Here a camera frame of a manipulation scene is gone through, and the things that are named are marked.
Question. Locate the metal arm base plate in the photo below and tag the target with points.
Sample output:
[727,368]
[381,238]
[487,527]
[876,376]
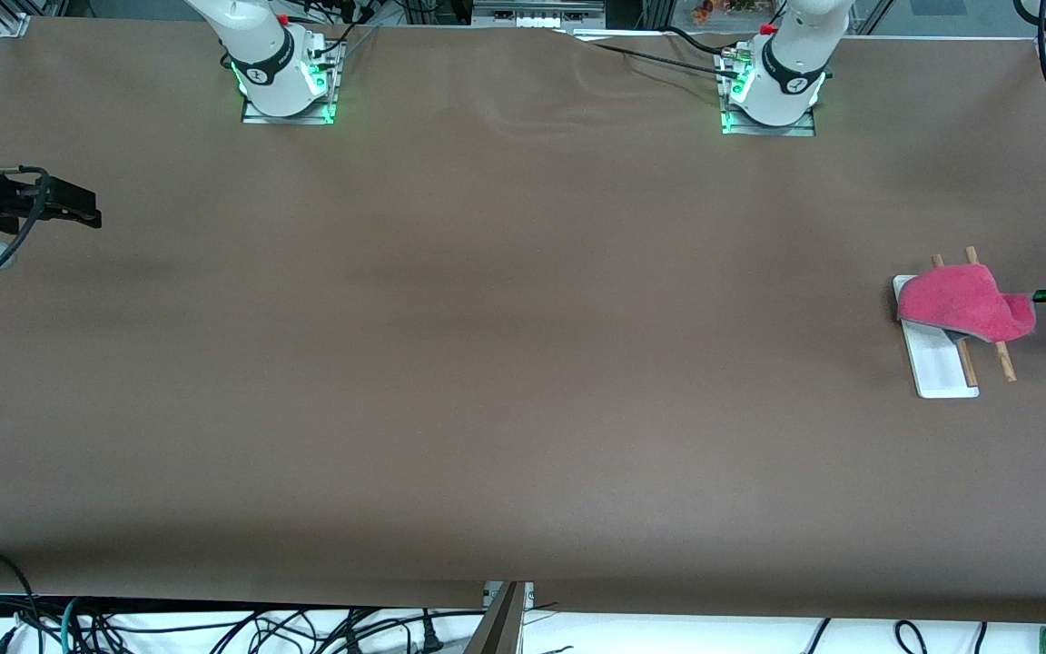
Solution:
[291,118]
[777,130]

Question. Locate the white towel rack wooden bars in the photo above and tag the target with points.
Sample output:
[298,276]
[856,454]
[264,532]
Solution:
[936,372]

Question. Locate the brown table cover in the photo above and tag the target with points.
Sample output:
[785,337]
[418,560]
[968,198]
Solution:
[523,409]

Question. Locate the pink towel with grey edge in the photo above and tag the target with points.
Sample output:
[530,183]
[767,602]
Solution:
[963,300]

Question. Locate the white power strip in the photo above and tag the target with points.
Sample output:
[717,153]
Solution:
[537,18]

